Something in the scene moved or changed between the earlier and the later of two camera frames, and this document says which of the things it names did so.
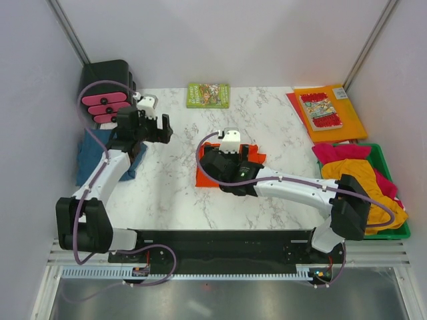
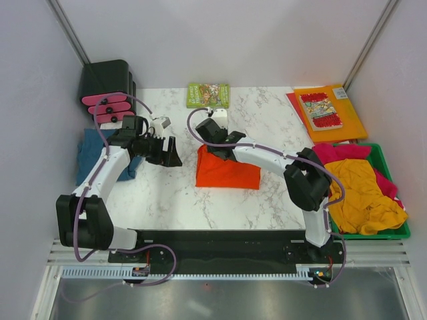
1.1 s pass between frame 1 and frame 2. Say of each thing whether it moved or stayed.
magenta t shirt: stayed
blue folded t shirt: stayed
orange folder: stayed
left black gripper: moved
